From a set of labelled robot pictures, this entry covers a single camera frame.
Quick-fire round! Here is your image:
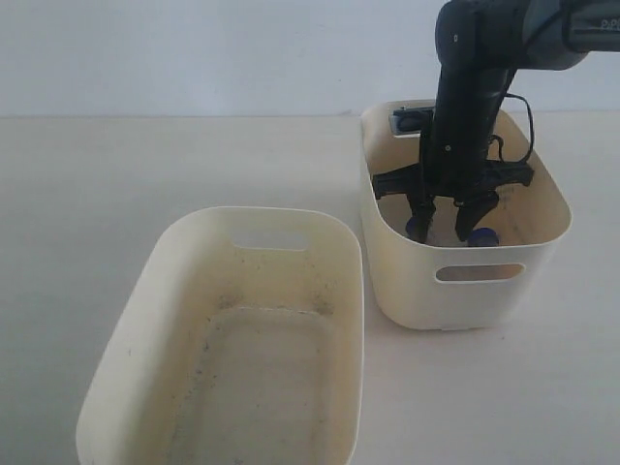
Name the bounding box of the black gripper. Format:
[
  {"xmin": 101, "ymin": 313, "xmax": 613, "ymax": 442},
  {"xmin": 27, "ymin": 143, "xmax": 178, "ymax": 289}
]
[{"xmin": 371, "ymin": 119, "xmax": 534, "ymax": 242}]

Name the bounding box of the cream bin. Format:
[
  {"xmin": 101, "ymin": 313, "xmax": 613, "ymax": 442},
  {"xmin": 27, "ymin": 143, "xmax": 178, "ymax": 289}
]
[
  {"xmin": 76, "ymin": 206, "xmax": 364, "ymax": 464},
  {"xmin": 359, "ymin": 100, "xmax": 572, "ymax": 330}
]

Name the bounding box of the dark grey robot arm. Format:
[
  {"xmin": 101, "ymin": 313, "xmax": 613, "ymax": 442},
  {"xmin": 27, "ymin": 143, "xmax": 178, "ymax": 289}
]
[{"xmin": 371, "ymin": 1, "xmax": 619, "ymax": 245}]

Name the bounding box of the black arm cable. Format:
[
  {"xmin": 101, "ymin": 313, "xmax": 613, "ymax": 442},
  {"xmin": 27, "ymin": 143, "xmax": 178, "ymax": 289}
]
[{"xmin": 486, "ymin": 91, "xmax": 535, "ymax": 166}]

